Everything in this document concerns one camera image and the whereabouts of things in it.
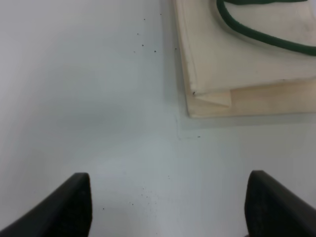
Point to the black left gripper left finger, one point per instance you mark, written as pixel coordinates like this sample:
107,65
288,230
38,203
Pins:
66,212

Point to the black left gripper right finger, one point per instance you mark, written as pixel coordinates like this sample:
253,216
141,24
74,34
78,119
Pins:
272,210

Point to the white linen bag green handles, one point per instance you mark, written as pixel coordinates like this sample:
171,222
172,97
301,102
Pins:
229,74

